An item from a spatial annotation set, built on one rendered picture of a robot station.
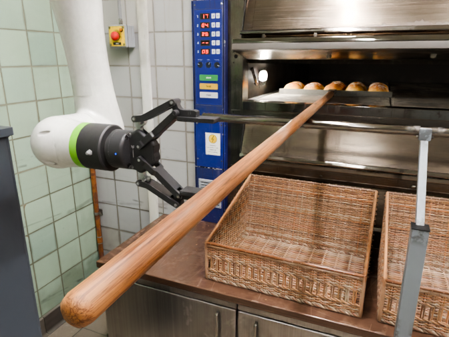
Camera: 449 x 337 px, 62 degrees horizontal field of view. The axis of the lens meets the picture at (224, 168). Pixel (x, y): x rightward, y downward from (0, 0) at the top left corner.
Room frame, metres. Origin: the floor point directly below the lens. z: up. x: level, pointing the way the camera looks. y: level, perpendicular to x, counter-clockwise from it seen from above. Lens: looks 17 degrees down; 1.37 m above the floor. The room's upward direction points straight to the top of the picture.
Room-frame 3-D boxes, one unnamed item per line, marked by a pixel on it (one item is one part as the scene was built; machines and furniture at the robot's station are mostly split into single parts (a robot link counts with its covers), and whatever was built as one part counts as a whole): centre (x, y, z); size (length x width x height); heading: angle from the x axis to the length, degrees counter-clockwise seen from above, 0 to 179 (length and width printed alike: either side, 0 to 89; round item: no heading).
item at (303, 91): (2.08, -0.61, 1.20); 0.55 x 0.36 x 0.03; 68
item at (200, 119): (0.64, 0.04, 1.27); 0.07 x 0.03 x 0.01; 68
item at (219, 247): (1.31, -0.27, 0.72); 0.56 x 0.49 x 0.28; 66
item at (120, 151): (0.69, 0.17, 1.20); 0.09 x 0.07 x 0.08; 68
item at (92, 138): (0.72, 0.24, 1.20); 0.12 x 0.06 x 0.09; 158
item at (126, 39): (1.87, 0.49, 1.46); 0.10 x 0.07 x 0.10; 67
